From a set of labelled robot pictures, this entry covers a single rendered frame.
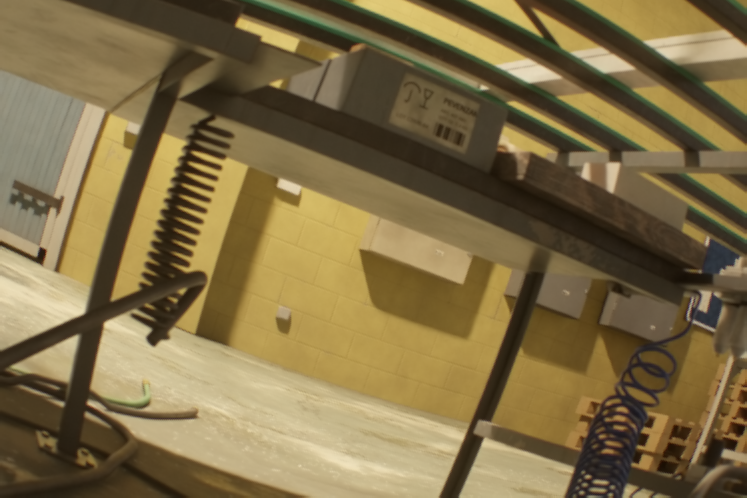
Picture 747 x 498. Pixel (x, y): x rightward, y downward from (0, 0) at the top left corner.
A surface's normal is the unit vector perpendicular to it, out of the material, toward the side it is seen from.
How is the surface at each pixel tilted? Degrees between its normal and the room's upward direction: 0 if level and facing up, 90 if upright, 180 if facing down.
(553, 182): 90
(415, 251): 90
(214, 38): 90
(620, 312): 90
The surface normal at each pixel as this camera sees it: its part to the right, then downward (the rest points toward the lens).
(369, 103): 0.39, 0.04
